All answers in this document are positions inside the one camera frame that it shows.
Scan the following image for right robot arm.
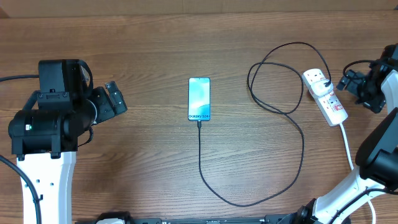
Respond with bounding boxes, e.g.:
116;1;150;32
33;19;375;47
280;44;397;223

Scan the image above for white charger plug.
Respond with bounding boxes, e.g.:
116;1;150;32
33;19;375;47
310;80;333;98

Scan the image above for blue Galaxy smartphone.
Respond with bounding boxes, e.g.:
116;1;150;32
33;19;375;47
188;77;211;121

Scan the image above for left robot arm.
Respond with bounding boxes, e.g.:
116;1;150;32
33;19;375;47
5;59;127;223

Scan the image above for black USB charging cable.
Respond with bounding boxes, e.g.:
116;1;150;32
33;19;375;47
197;42;332;208

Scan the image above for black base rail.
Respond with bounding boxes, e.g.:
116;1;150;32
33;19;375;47
74;211;299;224

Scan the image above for white power strip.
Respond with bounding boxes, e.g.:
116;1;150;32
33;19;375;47
302;68;348;126

